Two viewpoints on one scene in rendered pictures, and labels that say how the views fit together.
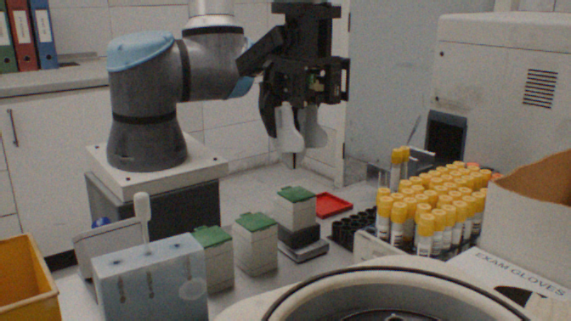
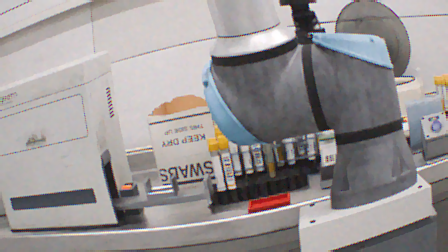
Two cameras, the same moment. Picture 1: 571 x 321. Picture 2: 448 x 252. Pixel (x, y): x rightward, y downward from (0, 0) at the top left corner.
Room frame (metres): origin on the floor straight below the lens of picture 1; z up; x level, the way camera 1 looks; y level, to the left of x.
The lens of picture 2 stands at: (1.92, 0.95, 1.19)
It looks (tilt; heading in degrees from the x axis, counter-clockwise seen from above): 7 degrees down; 222
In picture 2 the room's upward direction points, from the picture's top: 11 degrees counter-clockwise
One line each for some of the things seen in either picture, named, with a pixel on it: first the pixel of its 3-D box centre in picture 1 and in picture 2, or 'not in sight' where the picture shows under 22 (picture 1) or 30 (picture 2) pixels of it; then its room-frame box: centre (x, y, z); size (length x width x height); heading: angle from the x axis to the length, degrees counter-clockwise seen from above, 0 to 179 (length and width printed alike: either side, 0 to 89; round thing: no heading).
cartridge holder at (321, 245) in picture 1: (294, 233); (334, 171); (0.59, -0.01, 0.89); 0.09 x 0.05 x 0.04; 35
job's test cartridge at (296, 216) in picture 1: (294, 215); (332, 156); (0.59, -0.01, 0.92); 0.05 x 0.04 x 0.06; 35
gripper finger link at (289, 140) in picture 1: (291, 140); not in sight; (0.57, -0.01, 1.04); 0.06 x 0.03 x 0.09; 35
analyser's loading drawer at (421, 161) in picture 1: (420, 163); (150, 193); (0.80, -0.24, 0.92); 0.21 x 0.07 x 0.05; 127
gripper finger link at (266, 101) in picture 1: (277, 102); not in sight; (0.59, 0.01, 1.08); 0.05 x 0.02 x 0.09; 125
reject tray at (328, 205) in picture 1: (324, 204); (269, 203); (0.72, -0.07, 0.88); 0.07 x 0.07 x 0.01; 37
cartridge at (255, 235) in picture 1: (255, 242); not in sight; (0.54, 0.04, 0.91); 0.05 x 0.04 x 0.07; 37
